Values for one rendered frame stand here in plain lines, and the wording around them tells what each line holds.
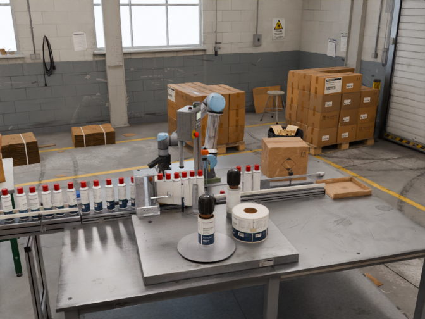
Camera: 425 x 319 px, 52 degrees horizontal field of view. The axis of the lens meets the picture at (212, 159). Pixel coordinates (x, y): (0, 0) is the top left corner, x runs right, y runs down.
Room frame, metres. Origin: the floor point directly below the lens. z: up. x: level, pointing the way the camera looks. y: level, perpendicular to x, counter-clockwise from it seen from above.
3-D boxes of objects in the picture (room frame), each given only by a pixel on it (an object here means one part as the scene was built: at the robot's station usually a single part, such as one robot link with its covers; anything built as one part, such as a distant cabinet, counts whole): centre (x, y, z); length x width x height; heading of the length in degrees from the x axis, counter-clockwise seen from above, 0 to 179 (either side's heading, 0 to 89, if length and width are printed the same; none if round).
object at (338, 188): (2.92, -0.94, 0.85); 0.30 x 0.26 x 0.04; 105
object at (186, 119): (2.71, 0.15, 1.38); 0.17 x 0.10 x 0.19; 160
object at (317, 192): (2.66, 0.02, 0.85); 1.65 x 0.11 x 0.05; 105
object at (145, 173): (2.45, 0.40, 1.14); 0.14 x 0.11 x 0.01; 105
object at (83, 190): (2.45, 0.78, 0.98); 0.05 x 0.05 x 0.20
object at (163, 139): (2.97, 0.35, 1.18); 0.09 x 0.08 x 0.11; 97
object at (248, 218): (2.18, -0.21, 0.95); 0.20 x 0.20 x 0.14
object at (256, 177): (2.75, -0.30, 0.98); 0.05 x 0.05 x 0.20
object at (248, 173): (2.73, -0.24, 0.98); 0.05 x 0.05 x 0.20
